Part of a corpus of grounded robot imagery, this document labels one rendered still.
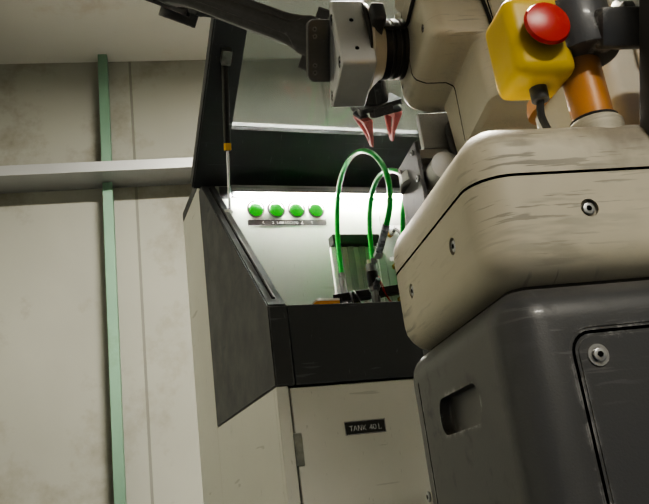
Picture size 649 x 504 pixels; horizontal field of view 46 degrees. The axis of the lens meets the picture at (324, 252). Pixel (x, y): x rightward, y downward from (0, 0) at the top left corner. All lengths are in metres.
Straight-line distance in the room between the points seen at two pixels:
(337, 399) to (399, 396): 0.13
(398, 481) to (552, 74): 1.06
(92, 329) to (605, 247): 4.00
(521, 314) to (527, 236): 0.05
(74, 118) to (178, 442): 2.02
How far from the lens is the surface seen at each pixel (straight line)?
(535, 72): 0.62
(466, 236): 0.56
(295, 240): 2.18
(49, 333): 4.46
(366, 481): 1.52
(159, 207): 4.63
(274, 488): 1.55
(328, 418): 1.51
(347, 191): 2.26
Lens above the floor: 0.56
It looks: 18 degrees up
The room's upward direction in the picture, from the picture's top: 7 degrees counter-clockwise
